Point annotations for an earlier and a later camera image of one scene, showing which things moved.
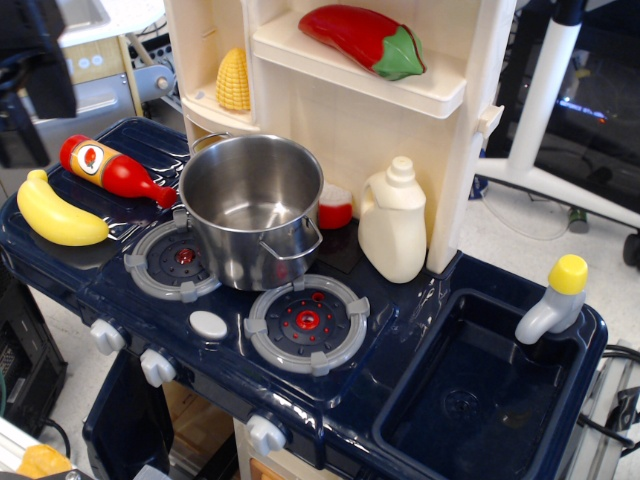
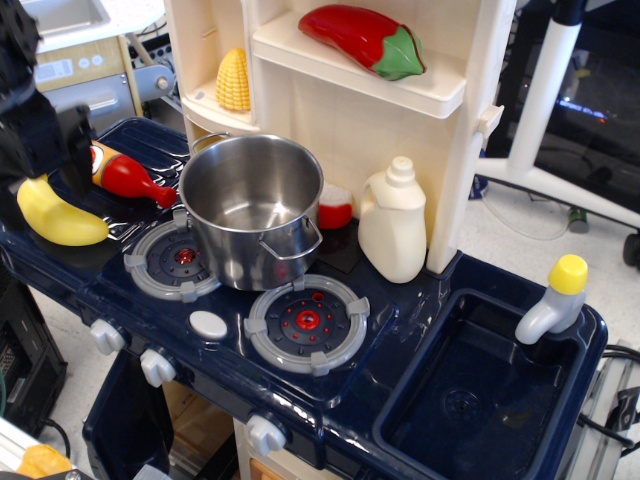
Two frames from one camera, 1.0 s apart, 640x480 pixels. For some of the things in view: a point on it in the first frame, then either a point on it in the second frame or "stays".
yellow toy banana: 57,220 stays
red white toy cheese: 335,207 stays
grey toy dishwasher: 98,105 stays
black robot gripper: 32,58 -> 33,138
